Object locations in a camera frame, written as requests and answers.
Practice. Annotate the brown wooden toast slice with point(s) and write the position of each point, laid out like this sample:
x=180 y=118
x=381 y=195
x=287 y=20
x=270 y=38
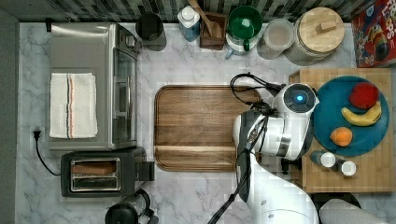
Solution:
x=93 y=168

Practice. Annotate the stainless toaster oven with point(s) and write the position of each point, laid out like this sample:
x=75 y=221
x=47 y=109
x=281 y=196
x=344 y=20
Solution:
x=109 y=52

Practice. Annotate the wooden drawer box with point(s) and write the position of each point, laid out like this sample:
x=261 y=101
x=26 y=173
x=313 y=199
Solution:
x=375 y=169

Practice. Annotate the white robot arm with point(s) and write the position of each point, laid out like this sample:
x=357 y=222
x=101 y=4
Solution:
x=283 y=133

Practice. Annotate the froot loops cereal box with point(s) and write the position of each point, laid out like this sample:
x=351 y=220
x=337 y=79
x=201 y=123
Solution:
x=374 y=35

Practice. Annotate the blue plate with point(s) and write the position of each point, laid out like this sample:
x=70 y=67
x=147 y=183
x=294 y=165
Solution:
x=327 y=116

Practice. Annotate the wooden cutting board tray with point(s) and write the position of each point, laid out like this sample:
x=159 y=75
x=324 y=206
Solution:
x=193 y=126

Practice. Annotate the red apple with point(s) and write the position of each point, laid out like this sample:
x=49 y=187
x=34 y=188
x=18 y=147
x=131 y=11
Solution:
x=363 y=95

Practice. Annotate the orange fruit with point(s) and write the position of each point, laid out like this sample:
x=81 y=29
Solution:
x=341 y=136

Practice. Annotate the glass french press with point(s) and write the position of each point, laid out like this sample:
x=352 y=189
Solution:
x=133 y=209

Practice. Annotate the black paper towel holder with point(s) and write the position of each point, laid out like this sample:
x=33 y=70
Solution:
x=334 y=208

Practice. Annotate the white striped towel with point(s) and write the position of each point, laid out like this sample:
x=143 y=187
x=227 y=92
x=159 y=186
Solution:
x=72 y=106

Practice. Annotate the light blue white mug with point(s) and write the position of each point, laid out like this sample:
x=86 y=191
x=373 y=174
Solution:
x=233 y=48

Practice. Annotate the glass jar of grains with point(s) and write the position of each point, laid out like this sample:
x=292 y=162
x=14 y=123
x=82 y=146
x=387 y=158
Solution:
x=278 y=36

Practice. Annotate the black drawer handle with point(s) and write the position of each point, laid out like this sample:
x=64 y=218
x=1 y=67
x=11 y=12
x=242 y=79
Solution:
x=285 y=165

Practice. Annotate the green mug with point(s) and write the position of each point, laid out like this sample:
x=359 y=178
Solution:
x=244 y=26

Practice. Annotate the blue shaker white lid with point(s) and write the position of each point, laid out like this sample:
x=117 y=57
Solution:
x=325 y=159

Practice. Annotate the glass jar wooden lid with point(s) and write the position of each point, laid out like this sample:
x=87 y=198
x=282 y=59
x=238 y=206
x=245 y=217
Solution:
x=318 y=33

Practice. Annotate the dark shaker white lid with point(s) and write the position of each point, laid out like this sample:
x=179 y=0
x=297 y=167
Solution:
x=347 y=168

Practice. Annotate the blue bottle white cap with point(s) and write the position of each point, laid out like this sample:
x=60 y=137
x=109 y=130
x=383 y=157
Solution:
x=189 y=23

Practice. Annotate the yellow banana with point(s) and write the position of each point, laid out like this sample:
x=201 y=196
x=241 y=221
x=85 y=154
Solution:
x=370 y=117

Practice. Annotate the brown wooden utensil box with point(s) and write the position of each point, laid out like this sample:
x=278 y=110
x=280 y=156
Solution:
x=206 y=40

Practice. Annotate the wooden spoon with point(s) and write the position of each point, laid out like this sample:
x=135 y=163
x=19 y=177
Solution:
x=213 y=27

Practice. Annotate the grey two-slot toaster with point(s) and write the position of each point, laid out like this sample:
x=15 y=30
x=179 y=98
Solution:
x=132 y=170

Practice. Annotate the black cup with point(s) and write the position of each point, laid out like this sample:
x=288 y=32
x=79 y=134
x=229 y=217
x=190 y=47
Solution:
x=149 y=28

